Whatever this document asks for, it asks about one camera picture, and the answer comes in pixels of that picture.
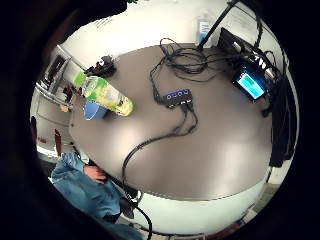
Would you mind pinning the grey metal cabinet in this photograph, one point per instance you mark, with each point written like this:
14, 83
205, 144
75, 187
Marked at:
55, 78

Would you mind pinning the green yellow plastic bottle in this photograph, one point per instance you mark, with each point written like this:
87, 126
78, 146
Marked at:
106, 94

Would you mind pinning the blue cup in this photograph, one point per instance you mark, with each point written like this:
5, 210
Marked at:
93, 111

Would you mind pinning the clear bottle with blue label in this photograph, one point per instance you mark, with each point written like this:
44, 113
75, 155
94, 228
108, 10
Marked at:
202, 29

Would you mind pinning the black hub with blue lights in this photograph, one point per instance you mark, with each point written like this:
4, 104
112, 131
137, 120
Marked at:
178, 97

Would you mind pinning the black stand pole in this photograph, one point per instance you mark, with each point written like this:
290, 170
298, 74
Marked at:
216, 24

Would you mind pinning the black electronics equipment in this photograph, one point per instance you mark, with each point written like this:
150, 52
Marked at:
248, 51

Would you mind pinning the small device with lit screen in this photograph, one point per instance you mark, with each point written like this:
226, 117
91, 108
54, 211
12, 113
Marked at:
251, 85

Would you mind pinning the the person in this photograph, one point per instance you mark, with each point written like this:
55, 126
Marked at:
85, 191

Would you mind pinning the black cloth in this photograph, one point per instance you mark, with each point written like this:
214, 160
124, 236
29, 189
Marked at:
283, 126

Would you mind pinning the small black camera device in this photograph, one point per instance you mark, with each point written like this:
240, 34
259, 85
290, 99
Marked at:
102, 67

